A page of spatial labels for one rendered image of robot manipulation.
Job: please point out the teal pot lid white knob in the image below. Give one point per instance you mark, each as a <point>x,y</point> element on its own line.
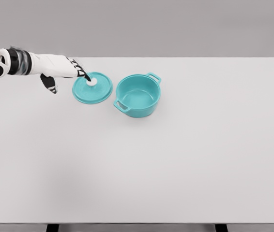
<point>94,91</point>

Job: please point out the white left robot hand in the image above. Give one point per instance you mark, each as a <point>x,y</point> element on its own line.
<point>59,66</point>

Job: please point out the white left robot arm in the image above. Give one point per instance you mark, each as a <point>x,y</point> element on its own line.
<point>13,63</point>

